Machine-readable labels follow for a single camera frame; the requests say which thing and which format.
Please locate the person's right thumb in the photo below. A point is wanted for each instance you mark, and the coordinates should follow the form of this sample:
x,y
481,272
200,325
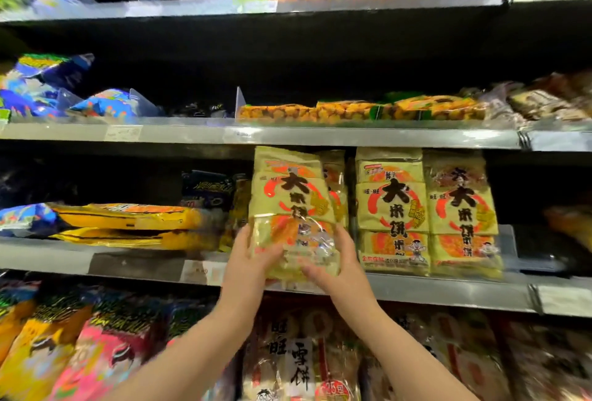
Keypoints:
x,y
315,272

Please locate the clear white rice cracker packet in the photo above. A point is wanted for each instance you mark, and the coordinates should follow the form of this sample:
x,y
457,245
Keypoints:
x,y
296,359

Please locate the yellow cartoon snack packet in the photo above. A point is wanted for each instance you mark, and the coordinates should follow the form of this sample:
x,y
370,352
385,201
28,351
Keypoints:
x,y
37,354

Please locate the pale green shelf label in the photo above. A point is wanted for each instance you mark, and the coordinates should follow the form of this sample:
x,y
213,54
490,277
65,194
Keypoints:
x,y
254,2

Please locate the person's left hand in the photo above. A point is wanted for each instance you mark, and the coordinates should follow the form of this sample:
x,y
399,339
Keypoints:
x,y
243,275

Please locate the orange cartoon snack packet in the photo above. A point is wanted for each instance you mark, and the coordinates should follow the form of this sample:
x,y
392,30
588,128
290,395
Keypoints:
x,y
14,312

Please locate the yellow dotted snack packet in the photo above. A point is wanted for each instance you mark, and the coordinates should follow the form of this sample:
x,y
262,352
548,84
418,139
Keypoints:
x,y
434,108
277,113
349,110

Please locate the person's left forearm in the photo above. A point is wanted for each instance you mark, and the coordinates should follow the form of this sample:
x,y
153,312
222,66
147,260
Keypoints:
x,y
185,359

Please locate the pink cartoon snack packet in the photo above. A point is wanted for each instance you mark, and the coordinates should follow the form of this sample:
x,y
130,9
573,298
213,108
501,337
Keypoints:
x,y
101,359

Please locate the yellow flat snack packet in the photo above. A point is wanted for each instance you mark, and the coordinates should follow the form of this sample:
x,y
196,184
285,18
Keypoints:
x,y
138,239
129,216

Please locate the gold rice cracker packet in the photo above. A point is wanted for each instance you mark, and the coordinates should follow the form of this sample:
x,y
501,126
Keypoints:
x,y
291,201
336,183
238,215
392,211
462,215

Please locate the metal shelf with label rail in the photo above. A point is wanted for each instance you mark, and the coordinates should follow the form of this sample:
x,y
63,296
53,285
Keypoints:
x,y
323,134
439,292
323,3

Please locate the clear brown snack packet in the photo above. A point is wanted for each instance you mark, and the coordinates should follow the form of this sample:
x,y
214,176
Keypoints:
x,y
550,363

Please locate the person's right forearm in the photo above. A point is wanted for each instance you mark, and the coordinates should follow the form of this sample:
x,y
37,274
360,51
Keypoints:
x,y
402,359

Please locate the clear red rice cracker packet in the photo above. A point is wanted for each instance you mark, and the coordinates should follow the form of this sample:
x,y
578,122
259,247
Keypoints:
x,y
434,350

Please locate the person's right hand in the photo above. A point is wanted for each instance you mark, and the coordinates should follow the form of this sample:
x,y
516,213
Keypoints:
x,y
349,282

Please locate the person's left thumb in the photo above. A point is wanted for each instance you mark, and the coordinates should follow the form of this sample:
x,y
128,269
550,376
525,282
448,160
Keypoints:
x,y
270,258

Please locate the white shelf label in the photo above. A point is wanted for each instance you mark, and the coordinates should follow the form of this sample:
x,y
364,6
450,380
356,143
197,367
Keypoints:
x,y
203,272
123,133
143,8

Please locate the dark blue snack packet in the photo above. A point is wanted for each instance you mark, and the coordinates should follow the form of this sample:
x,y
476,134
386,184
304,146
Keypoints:
x,y
208,190

